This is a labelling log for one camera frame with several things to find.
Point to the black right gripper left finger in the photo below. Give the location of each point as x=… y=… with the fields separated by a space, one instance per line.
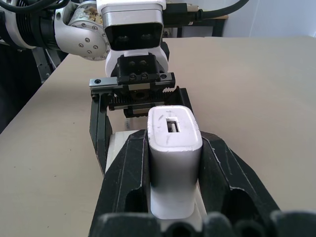
x=123 y=172

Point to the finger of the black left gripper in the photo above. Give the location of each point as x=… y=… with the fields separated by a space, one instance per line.
x=98 y=128
x=184 y=101

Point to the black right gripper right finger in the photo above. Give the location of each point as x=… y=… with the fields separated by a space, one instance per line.
x=222 y=172

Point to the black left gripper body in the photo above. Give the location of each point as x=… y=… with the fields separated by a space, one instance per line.
x=138 y=71

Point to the white usb charger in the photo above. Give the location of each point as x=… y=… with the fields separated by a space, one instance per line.
x=172 y=158

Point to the white power strip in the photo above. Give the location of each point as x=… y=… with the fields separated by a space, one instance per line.
x=116 y=148

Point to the black framed wooden desk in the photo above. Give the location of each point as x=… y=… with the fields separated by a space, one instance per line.
x=197 y=24

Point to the dark metal rack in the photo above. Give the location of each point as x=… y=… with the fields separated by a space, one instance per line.
x=22 y=74

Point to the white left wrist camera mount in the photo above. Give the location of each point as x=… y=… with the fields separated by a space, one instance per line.
x=133 y=22

